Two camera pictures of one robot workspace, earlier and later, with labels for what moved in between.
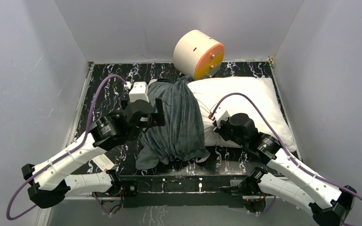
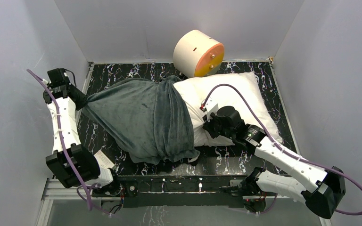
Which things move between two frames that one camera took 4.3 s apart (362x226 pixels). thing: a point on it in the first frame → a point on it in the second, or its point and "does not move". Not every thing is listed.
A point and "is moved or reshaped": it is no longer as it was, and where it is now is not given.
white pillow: x=252 y=95 is moved or reshaped
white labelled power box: x=102 y=162 does not move
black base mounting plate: x=166 y=190 does not move
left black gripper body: x=158 y=112 → x=76 y=96
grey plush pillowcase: x=181 y=139 is moved or reshaped
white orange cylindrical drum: x=197 y=55 does not move
